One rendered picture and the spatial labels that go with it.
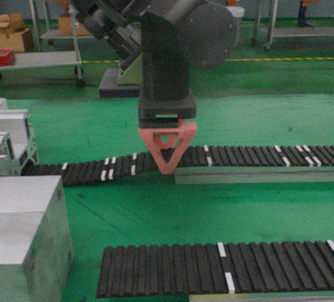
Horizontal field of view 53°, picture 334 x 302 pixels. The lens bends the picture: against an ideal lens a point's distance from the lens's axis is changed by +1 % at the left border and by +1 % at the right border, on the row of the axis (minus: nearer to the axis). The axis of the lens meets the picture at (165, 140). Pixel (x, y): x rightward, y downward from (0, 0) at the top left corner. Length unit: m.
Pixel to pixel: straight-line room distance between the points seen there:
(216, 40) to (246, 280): 0.20
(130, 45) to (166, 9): 0.58
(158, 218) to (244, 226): 0.10
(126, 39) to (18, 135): 0.47
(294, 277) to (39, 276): 0.20
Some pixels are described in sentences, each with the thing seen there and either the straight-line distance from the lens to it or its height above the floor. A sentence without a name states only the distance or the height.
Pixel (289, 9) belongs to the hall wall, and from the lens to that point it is 8.58.
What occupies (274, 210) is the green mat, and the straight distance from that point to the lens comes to 0.43.
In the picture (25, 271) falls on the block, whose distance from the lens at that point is 0.24.
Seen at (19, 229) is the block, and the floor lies 0.87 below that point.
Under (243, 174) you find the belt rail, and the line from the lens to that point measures 0.47.
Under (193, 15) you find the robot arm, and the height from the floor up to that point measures 1.00.
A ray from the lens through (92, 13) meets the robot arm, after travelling 0.86.
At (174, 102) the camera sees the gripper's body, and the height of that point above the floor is 0.90.
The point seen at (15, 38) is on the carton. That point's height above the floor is 0.18.
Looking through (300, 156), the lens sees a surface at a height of 0.81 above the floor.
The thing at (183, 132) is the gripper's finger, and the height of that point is 0.87.
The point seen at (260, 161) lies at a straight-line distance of 0.46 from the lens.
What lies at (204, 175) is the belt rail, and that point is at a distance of 0.46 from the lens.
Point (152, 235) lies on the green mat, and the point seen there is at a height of 0.78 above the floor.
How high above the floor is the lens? 1.03
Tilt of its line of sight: 27 degrees down
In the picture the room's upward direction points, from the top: straight up
